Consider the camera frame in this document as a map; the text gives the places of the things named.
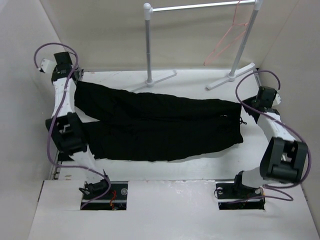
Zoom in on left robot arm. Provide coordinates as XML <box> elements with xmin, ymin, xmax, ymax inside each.
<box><xmin>45</xmin><ymin>51</ymin><xmax>112</xmax><ymax>201</ymax></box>

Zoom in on pink wire hanger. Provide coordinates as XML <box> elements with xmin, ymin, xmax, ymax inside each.
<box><xmin>203</xmin><ymin>0</ymin><xmax>249</xmax><ymax>67</ymax></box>

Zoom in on black trousers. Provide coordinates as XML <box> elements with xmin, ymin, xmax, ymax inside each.
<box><xmin>74</xmin><ymin>81</ymin><xmax>243</xmax><ymax>162</ymax></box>

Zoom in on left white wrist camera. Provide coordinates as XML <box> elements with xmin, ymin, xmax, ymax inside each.
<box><xmin>37</xmin><ymin>58</ymin><xmax>56</xmax><ymax>74</ymax></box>

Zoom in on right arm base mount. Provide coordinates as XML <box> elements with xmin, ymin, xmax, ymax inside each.
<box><xmin>214</xmin><ymin>180</ymin><xmax>266</xmax><ymax>210</ymax></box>

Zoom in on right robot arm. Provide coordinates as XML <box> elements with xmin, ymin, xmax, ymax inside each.
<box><xmin>231</xmin><ymin>86</ymin><xmax>309</xmax><ymax>198</ymax></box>

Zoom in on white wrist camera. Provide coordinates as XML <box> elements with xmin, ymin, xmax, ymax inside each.
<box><xmin>37</xmin><ymin>58</ymin><xmax>56</xmax><ymax>74</ymax></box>
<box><xmin>272</xmin><ymin>91</ymin><xmax>282</xmax><ymax>106</ymax></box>

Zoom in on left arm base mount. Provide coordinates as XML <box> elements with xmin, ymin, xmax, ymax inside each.
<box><xmin>79</xmin><ymin>181</ymin><xmax>129</xmax><ymax>211</ymax></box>

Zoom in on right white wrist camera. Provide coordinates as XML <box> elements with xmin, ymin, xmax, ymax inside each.
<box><xmin>272</xmin><ymin>91</ymin><xmax>282</xmax><ymax>106</ymax></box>

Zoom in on white metal clothes rack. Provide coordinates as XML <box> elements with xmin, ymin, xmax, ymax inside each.
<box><xmin>129</xmin><ymin>0</ymin><xmax>263</xmax><ymax>92</ymax></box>

